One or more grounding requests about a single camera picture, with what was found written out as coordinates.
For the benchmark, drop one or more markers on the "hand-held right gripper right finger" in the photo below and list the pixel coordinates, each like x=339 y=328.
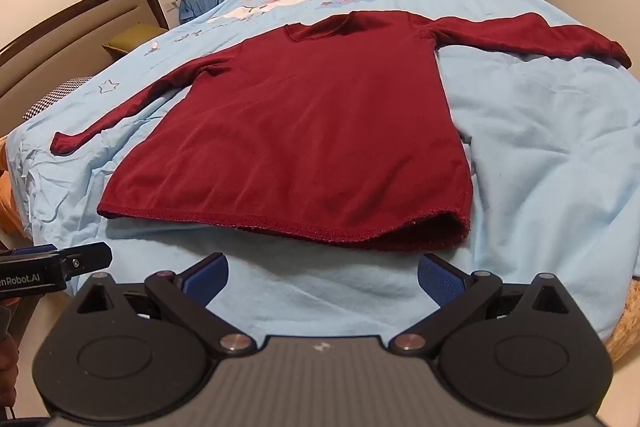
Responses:
x=440 y=281

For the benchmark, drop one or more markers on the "light blue printed blanket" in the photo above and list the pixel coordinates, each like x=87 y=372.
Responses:
x=540 y=157

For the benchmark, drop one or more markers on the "orange bed sheet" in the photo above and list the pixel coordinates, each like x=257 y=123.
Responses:
x=11 y=192

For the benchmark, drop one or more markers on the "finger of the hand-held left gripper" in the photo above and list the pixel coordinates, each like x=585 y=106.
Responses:
x=87 y=258

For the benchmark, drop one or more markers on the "olive green pillow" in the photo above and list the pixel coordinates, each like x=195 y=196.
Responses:
x=131 y=41

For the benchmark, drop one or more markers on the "dark red long-sleeve shirt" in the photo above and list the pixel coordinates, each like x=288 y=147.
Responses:
x=310 y=127

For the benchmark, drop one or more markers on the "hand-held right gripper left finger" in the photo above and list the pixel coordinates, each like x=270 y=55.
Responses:
x=206 y=279

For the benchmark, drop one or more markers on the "brown padded bed headboard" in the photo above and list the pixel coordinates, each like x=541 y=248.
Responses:
x=75 y=22

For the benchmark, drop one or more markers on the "black white checkered pillow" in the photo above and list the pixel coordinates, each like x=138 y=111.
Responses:
x=55 y=96

